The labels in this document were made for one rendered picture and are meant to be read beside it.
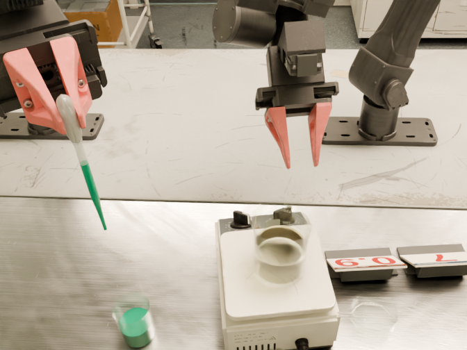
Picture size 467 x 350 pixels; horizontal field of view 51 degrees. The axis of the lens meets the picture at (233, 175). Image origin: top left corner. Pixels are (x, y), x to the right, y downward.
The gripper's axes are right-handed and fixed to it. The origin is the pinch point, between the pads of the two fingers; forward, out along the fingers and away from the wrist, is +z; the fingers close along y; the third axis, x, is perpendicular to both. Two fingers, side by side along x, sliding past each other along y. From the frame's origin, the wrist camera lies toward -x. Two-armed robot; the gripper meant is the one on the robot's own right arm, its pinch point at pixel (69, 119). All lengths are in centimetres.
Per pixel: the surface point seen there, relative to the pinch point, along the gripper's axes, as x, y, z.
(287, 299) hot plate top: 23.5, 14.9, 10.3
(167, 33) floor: 128, 94, -240
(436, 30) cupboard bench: 116, 218, -140
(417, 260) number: 29.7, 35.0, 10.6
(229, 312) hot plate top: 23.6, 8.8, 8.5
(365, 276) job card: 31.0, 28.3, 8.7
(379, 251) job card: 32.0, 33.3, 5.9
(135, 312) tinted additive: 29.8, 0.4, -0.5
